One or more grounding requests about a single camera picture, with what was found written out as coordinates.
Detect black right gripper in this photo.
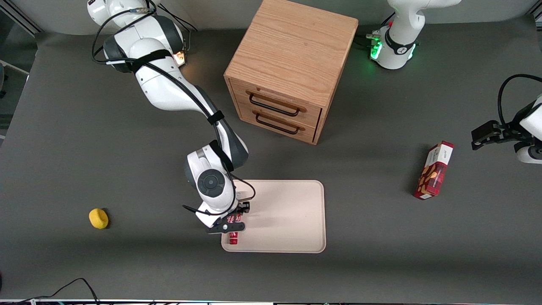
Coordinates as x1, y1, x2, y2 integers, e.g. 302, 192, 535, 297
225, 202, 251, 225

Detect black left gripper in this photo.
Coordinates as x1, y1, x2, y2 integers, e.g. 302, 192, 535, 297
471, 111, 528, 151

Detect red coke bottle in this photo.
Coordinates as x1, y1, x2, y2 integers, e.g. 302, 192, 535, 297
228, 214, 242, 245

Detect cream rectangular tray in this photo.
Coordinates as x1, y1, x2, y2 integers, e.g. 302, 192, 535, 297
221, 180, 327, 254

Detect red cookie box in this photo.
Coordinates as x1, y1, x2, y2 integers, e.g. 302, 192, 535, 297
414, 141, 455, 200

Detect wooden drawer front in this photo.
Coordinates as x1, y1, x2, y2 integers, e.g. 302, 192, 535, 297
236, 103, 319, 144
230, 78, 323, 128

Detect yellow round sponge ball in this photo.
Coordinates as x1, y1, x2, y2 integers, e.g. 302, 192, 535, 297
88, 208, 109, 230

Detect oak wooden drawer cabinet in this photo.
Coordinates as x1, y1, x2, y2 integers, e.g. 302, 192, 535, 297
224, 0, 359, 146

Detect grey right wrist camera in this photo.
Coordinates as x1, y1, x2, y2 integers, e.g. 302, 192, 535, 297
206, 222, 246, 235

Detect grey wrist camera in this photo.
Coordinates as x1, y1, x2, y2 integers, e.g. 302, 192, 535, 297
514, 142, 542, 165
206, 222, 246, 235

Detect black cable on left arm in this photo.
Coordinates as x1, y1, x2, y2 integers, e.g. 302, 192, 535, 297
497, 74, 542, 126

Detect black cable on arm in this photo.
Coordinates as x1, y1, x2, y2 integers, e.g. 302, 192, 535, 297
497, 74, 542, 126
91, 6, 257, 216

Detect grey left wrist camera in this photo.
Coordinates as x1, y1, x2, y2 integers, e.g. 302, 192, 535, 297
514, 142, 542, 165

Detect black metal drawer handle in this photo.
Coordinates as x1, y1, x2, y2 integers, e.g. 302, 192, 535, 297
249, 93, 300, 117
255, 112, 300, 136

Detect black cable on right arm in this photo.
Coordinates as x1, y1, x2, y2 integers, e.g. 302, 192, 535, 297
91, 6, 257, 216

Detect black cables at left arm base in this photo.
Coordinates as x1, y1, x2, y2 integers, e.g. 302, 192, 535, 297
355, 12, 397, 49

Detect black cables at arm base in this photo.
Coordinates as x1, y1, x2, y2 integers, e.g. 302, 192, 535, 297
155, 3, 199, 47
355, 12, 397, 49

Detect black cable at table edge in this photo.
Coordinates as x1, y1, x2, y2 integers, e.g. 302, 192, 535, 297
0, 277, 100, 305

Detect black cables at right arm base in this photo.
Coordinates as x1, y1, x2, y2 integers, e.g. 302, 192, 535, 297
155, 3, 199, 47

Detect grey metal frame rail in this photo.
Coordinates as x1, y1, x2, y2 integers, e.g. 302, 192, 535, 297
0, 0, 44, 35

